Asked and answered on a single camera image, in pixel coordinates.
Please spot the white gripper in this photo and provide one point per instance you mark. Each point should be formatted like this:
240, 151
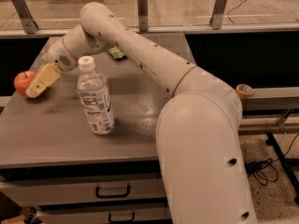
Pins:
58, 56

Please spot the red apple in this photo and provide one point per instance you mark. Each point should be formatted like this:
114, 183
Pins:
21, 82

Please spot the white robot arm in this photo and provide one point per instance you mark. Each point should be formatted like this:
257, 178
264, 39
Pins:
197, 141

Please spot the clear plastic water bottle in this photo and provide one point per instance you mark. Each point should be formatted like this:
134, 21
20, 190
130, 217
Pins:
94, 96

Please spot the green chip bag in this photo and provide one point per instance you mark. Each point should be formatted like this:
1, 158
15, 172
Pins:
116, 53

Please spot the grey drawer cabinet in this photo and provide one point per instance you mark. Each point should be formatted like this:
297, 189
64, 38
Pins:
51, 161

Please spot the orange tape roll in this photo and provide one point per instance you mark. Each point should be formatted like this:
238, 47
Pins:
244, 91

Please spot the black stand leg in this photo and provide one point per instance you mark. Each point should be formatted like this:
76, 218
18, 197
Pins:
288, 164

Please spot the left metal glass bracket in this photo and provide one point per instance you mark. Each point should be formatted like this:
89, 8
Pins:
27, 21

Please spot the metal glass bracket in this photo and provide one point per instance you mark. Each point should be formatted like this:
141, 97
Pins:
217, 14
143, 17
27, 21

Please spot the middle metal glass bracket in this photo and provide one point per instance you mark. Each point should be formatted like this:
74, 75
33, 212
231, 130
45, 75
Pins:
143, 17

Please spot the black upper drawer handle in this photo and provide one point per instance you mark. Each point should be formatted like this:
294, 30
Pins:
112, 192

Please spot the black drawer handle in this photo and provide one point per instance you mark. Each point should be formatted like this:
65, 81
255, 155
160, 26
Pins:
121, 218
112, 192

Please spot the black lower drawer handle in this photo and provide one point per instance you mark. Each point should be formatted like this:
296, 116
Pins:
121, 218

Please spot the right metal glass bracket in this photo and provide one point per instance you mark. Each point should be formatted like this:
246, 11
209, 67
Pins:
217, 14

